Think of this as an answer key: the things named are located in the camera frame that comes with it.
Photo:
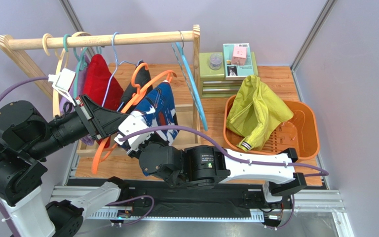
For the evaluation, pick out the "small clear jar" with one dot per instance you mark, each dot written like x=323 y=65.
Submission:
x=215 y=61

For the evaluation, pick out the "teal booklet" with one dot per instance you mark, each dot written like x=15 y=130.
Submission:
x=235 y=72

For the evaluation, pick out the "green drawer cabinet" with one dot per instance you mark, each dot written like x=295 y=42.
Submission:
x=213 y=83

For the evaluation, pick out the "wooden clothes rack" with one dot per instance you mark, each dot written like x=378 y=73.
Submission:
x=104 y=37

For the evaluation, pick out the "cream plastic hanger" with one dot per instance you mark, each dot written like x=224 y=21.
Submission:
x=63 y=60

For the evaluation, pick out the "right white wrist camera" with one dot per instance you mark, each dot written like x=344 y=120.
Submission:
x=128 y=126

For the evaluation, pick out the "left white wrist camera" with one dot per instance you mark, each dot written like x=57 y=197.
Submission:
x=62 y=83

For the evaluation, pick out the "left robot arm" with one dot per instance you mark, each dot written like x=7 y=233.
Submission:
x=26 y=139

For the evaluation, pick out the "pink cube box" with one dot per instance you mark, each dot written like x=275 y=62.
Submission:
x=239 y=55

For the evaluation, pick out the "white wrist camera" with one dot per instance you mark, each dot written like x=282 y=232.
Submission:
x=128 y=126
x=62 y=83

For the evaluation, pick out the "sky blue plastic hanger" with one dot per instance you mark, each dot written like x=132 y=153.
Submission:
x=178 y=49

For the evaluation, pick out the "yellow-green trousers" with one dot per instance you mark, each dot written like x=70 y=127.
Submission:
x=255 y=113

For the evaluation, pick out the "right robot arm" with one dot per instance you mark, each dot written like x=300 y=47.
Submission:
x=203 y=167

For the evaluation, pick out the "blue patterned trousers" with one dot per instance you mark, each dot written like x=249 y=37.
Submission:
x=157 y=108

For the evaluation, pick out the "teal plastic hanger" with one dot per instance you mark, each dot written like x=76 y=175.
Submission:
x=81 y=63

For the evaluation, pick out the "black trousers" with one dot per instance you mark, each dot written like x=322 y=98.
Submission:
x=142 y=78

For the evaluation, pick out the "orange plastic basket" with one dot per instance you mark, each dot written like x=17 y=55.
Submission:
x=300 y=132

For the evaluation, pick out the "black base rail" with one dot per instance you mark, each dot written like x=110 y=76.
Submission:
x=222 y=201

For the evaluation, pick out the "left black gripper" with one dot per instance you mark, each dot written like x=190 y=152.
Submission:
x=105 y=122

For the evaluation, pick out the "red trousers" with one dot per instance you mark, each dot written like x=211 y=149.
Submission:
x=103 y=89

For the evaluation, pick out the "light blue wire hanger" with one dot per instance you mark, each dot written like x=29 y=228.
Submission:
x=117 y=64

